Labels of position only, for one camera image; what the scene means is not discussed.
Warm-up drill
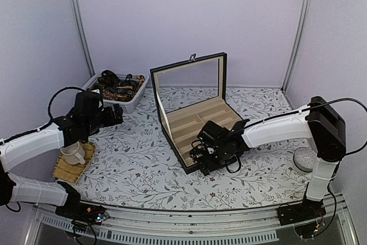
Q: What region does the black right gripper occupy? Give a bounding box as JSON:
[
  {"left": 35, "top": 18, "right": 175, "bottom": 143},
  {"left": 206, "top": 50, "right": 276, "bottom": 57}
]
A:
[{"left": 196, "top": 146, "right": 236, "bottom": 177}]

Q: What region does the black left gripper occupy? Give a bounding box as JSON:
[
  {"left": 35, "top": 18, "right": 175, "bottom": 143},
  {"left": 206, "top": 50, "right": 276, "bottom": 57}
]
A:
[{"left": 85, "top": 103, "right": 123, "bottom": 136}]

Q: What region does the black compartment storage box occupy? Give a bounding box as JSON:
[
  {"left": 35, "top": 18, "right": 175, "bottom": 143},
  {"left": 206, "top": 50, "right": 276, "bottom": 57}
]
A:
[{"left": 150, "top": 52, "right": 248, "bottom": 174}]

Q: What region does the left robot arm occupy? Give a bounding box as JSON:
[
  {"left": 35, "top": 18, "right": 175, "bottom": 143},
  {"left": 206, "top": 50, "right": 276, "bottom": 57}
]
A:
[{"left": 1, "top": 88, "right": 123, "bottom": 219}]

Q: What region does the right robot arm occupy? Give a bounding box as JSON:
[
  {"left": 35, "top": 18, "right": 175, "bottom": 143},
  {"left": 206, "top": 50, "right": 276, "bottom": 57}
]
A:
[{"left": 189, "top": 96, "right": 346, "bottom": 224}]

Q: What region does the brown patterned ties pile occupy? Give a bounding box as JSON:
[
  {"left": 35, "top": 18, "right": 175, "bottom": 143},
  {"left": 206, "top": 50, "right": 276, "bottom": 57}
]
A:
[{"left": 88, "top": 70, "right": 146, "bottom": 102}]

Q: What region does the white plastic basket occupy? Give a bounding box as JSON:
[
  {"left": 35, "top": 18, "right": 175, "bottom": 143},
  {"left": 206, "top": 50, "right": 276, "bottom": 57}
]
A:
[{"left": 82, "top": 69, "right": 150, "bottom": 114}]

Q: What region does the floral tablecloth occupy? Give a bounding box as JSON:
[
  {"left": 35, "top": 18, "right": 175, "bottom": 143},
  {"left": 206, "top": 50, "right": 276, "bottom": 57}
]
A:
[{"left": 74, "top": 87, "right": 309, "bottom": 211}]

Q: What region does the white ceramic mug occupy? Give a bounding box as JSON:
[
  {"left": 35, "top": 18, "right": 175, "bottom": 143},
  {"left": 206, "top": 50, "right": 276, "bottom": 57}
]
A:
[{"left": 60, "top": 142, "right": 85, "bottom": 165}]

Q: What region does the woven bamboo tray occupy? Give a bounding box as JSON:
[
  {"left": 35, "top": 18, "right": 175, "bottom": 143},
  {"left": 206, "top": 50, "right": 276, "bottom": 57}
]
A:
[{"left": 53, "top": 142, "right": 96, "bottom": 184}]

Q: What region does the patterned round bowl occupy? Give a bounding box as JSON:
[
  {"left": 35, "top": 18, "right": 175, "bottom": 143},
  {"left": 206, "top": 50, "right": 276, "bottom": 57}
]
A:
[{"left": 293, "top": 147, "right": 317, "bottom": 173}]

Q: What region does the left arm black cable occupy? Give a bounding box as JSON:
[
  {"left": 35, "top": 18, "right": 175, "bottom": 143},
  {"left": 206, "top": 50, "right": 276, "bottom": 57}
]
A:
[{"left": 0, "top": 85, "right": 84, "bottom": 145}]

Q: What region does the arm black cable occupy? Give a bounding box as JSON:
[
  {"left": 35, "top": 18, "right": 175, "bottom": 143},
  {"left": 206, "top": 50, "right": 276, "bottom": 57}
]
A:
[
  {"left": 243, "top": 98, "right": 367, "bottom": 157},
  {"left": 0, "top": 85, "right": 84, "bottom": 145}
]

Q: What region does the aluminium front rail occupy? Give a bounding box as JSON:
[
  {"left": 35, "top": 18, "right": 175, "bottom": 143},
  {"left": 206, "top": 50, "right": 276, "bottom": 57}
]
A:
[{"left": 25, "top": 193, "right": 362, "bottom": 244}]

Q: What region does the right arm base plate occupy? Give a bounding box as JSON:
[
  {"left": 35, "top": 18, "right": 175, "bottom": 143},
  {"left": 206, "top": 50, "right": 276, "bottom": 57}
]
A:
[{"left": 276, "top": 200, "right": 326, "bottom": 225}]

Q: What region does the left metal frame post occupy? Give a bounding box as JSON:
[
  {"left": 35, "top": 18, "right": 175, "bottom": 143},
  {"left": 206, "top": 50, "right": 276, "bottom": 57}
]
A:
[{"left": 70, "top": 0, "right": 95, "bottom": 77}]

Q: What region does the metal frame post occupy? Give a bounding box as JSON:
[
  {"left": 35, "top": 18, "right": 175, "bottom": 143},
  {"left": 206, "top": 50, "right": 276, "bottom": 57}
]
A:
[
  {"left": 281, "top": 0, "right": 311, "bottom": 93},
  {"left": 70, "top": 0, "right": 95, "bottom": 77}
]

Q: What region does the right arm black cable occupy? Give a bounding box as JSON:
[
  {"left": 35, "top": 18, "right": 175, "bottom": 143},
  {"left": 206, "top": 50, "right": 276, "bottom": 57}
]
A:
[{"left": 243, "top": 98, "right": 367, "bottom": 157}]

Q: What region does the right metal frame post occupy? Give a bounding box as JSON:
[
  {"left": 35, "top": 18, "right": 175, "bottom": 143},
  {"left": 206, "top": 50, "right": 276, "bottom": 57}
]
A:
[{"left": 281, "top": 0, "right": 311, "bottom": 93}]

